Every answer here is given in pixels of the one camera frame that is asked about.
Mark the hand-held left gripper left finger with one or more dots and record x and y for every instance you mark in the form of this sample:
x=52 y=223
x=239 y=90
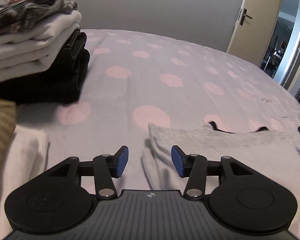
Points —
x=122 y=162

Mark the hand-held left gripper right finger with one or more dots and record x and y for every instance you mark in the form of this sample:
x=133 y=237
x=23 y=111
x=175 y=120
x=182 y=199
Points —
x=178 y=161

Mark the light grey sweatshirt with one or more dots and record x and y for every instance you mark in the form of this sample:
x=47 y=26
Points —
x=252 y=147

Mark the dark chair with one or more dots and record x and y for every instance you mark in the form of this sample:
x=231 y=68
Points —
x=267 y=63

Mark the pink dotted bed sheet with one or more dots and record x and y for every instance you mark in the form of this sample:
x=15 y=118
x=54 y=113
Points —
x=152 y=80

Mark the white folded cloth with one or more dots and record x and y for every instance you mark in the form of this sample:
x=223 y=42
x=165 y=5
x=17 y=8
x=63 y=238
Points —
x=25 y=160

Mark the black folded pants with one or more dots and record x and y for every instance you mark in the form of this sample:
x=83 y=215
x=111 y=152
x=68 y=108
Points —
x=60 y=80

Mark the cream bedroom door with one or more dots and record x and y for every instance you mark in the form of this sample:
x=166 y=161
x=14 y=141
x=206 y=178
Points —
x=255 y=17

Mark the brown striped cloth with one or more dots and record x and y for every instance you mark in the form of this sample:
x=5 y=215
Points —
x=1 y=142

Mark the white folded garment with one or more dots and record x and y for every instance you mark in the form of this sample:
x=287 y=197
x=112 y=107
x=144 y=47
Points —
x=27 y=47

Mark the dark patterned folded garment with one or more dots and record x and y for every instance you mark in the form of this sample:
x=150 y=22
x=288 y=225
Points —
x=27 y=10

